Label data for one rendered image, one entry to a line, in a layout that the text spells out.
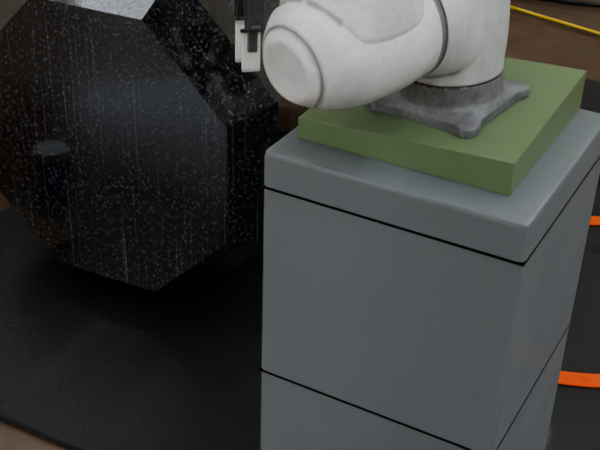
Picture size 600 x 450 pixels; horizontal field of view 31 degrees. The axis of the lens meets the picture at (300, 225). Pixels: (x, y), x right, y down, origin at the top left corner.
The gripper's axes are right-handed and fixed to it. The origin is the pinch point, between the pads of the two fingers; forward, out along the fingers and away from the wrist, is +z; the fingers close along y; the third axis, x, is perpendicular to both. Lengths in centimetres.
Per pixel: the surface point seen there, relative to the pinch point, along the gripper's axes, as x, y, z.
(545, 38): -163, 200, 65
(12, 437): 44, 15, 84
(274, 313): 1.4, -28.4, 34.1
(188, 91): 3.9, 37.1, 20.4
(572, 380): -75, 5, 80
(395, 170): -12.8, -38.4, 6.5
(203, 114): 1.3, 35.4, 24.9
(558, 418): -66, -6, 81
